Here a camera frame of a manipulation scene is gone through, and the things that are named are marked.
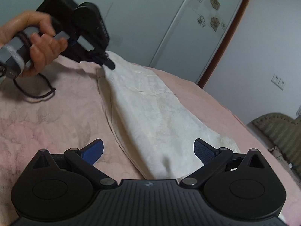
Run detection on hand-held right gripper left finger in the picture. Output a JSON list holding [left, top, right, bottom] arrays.
[[30, 138, 118, 190]]

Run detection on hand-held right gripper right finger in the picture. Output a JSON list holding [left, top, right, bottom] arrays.
[[180, 138, 268, 190]]

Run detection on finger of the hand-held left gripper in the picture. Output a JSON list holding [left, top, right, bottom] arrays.
[[87, 50, 116, 70]]

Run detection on white pants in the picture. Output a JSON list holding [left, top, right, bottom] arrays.
[[96, 51, 241, 184]]

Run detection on person's left hand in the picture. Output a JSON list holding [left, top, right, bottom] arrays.
[[0, 11, 69, 78]]

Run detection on pink floral blanket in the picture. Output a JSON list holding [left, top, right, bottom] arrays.
[[0, 52, 301, 226]]

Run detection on floral glass wardrobe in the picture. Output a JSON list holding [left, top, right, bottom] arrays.
[[0, 0, 250, 83]]

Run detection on green tufted headboard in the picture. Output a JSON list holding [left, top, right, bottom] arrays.
[[250, 112, 301, 170]]

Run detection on dark wrist strap cord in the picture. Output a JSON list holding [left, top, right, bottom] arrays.
[[13, 32, 56, 100]]

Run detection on white wall socket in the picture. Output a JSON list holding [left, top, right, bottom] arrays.
[[271, 73, 286, 91]]

